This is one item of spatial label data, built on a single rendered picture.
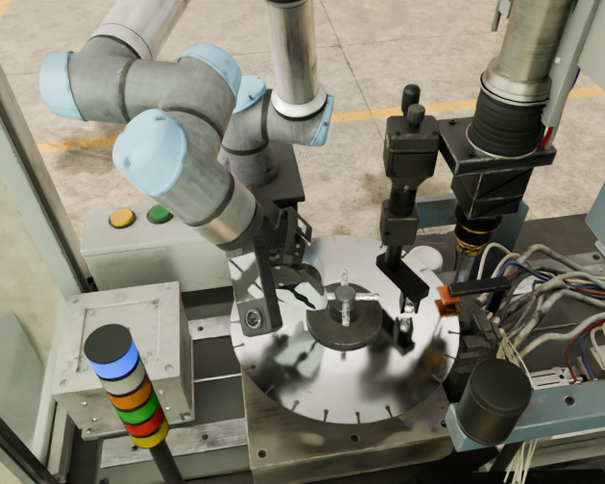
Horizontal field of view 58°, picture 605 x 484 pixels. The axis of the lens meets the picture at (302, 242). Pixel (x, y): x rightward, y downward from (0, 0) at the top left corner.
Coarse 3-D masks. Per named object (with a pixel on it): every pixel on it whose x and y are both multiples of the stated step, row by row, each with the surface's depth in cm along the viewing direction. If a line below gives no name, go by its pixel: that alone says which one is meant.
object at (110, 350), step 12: (96, 336) 53; (108, 336) 53; (120, 336) 53; (84, 348) 52; (96, 348) 52; (108, 348) 52; (120, 348) 52; (132, 348) 53; (96, 360) 51; (108, 360) 51; (120, 360) 52; (132, 360) 53; (96, 372) 53; (108, 372) 52; (120, 372) 53
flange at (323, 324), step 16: (336, 288) 82; (368, 304) 80; (320, 320) 78; (336, 320) 77; (352, 320) 77; (368, 320) 78; (320, 336) 76; (336, 336) 76; (352, 336) 76; (368, 336) 76
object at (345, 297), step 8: (344, 272) 79; (344, 280) 78; (344, 288) 76; (352, 288) 76; (328, 296) 76; (336, 296) 76; (344, 296) 75; (352, 296) 75; (360, 296) 76; (368, 296) 76; (376, 296) 76; (336, 304) 77; (344, 304) 75; (352, 304) 76; (344, 312) 74; (344, 320) 73
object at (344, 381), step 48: (336, 240) 90; (384, 288) 83; (432, 288) 83; (240, 336) 78; (288, 336) 77; (384, 336) 77; (432, 336) 77; (288, 384) 72; (336, 384) 72; (384, 384) 72; (432, 384) 72
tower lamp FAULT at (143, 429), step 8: (160, 408) 63; (160, 416) 63; (128, 424) 60; (136, 424) 60; (144, 424) 61; (152, 424) 62; (160, 424) 63; (136, 432) 62; (144, 432) 62; (152, 432) 62
